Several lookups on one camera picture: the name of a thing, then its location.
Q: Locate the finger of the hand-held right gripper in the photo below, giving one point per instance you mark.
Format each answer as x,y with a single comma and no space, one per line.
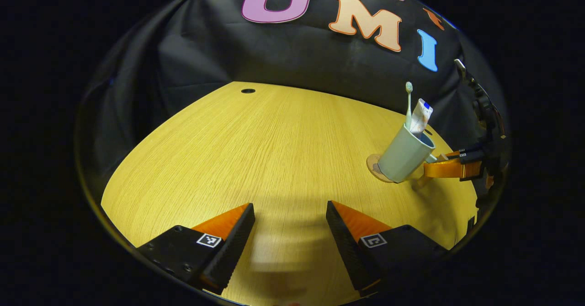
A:
448,169

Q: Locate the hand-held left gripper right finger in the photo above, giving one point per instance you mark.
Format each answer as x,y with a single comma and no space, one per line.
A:
347,242

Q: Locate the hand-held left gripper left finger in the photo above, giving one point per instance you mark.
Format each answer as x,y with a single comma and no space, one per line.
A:
231,246

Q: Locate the white toothpaste tube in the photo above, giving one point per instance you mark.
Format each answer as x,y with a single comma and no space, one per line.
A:
420,116

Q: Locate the round brown coaster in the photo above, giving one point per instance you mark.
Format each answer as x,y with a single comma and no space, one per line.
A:
374,166

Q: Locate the pale green toothbrush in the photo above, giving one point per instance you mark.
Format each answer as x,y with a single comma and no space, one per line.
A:
409,104

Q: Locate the wooden desktop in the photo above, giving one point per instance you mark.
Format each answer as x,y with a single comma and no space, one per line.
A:
251,150

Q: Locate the black backdrop cloth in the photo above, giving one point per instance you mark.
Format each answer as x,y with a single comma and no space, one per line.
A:
228,54

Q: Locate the small black bracket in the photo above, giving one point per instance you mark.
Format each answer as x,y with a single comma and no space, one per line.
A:
470,224

